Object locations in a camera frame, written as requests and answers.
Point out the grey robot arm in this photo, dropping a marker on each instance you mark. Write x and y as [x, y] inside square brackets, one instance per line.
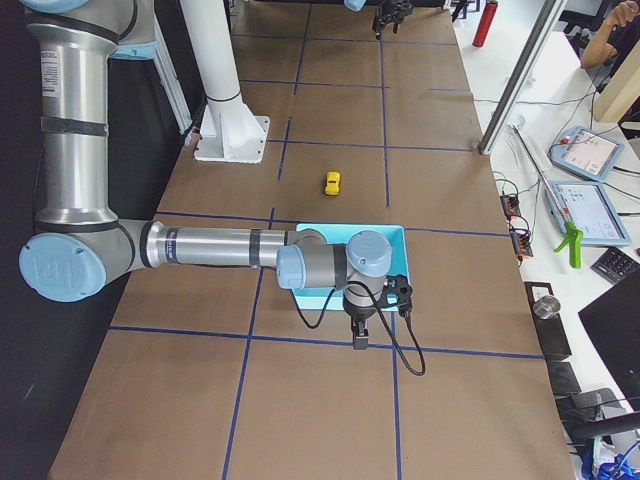
[80, 244]
[354, 5]

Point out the black laptop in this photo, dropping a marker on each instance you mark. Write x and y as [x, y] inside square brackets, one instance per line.
[612, 324]

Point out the metal cup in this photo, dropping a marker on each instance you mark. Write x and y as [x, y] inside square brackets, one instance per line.
[546, 307]

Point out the black box under cup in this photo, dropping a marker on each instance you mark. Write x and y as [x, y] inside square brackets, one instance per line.
[550, 332]

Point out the orange black power strip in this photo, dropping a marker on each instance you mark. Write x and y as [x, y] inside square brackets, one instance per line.
[511, 205]

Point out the upper teach pendant tablet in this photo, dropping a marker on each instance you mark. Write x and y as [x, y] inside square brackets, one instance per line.
[586, 154]

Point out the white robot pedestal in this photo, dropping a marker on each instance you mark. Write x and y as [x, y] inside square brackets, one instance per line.
[229, 131]

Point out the lower teach pendant tablet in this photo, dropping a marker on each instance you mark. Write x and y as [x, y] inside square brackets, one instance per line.
[588, 206]

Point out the teach pendant tablet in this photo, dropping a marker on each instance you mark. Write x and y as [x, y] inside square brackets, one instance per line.
[588, 206]
[586, 154]

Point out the green handled reacher grabber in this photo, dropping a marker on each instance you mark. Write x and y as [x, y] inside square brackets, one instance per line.
[573, 236]

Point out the turquoise plastic bin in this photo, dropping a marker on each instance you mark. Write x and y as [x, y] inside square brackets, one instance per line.
[314, 298]

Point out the black keyboard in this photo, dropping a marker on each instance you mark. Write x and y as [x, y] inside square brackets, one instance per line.
[614, 265]

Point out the red fire extinguisher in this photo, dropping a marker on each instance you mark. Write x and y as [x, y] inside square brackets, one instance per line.
[485, 23]

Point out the aluminium frame post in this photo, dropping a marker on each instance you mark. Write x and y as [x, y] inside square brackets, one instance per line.
[542, 28]

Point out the person forearm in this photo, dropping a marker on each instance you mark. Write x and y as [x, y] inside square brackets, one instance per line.
[598, 50]

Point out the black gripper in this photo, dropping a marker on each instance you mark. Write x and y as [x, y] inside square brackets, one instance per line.
[358, 314]

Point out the yellow beetle toy car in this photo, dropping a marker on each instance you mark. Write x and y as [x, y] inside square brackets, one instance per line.
[332, 183]

